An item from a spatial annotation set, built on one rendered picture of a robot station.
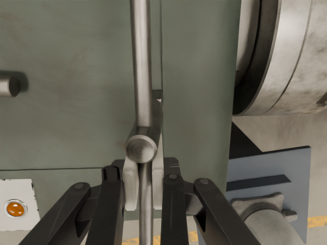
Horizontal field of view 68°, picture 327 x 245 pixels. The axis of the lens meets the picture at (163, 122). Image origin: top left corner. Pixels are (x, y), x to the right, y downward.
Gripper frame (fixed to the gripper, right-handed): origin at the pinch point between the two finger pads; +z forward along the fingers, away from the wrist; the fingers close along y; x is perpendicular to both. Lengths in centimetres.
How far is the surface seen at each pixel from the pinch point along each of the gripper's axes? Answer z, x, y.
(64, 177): 9.1, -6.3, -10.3
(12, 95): 7.5, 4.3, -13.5
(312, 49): 11.3, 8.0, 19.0
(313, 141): 134, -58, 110
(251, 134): 134, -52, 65
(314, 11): 10.8, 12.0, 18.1
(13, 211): 8.7, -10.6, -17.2
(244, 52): 16.5, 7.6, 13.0
